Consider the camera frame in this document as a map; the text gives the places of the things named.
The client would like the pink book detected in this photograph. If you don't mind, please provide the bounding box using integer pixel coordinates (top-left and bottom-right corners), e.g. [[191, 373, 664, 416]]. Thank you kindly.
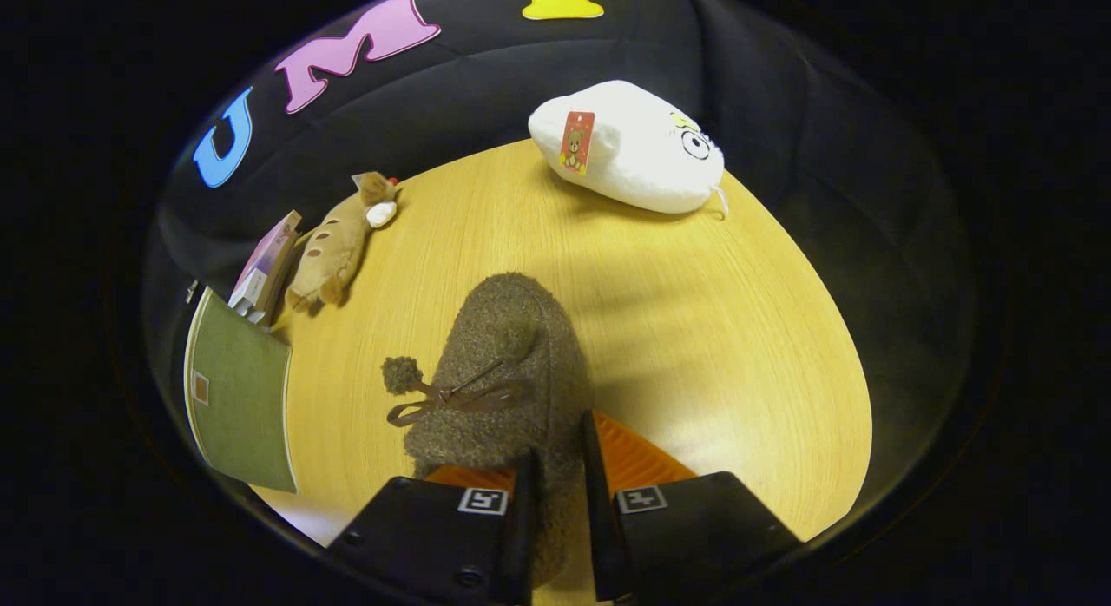
[[228, 210, 303, 325]]

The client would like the green lidded cream storage box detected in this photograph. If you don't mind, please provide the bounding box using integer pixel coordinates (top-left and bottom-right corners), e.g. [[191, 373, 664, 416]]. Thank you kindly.
[[183, 287, 299, 494]]

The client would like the white plush toy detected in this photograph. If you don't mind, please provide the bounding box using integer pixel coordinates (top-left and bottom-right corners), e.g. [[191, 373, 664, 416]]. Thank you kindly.
[[528, 80, 728, 218]]

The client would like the brown fuzzy slipper shoe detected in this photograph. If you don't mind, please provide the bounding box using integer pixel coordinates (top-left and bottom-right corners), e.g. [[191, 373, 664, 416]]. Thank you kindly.
[[382, 273, 595, 590]]

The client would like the tan bread-shaped plush toy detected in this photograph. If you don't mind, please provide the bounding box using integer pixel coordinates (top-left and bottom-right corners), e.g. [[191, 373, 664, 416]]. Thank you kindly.
[[285, 171, 400, 312]]

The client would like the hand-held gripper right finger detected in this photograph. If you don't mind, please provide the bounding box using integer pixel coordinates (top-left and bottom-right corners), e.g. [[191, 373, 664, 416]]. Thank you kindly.
[[580, 410, 801, 603]]

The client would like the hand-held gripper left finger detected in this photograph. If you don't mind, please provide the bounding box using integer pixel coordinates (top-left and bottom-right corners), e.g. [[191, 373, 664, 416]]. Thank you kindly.
[[328, 450, 543, 606]]

